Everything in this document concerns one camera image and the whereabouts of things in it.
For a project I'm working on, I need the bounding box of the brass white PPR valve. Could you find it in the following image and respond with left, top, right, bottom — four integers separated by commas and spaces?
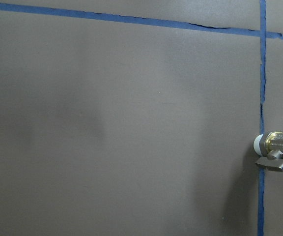
253, 131, 283, 172

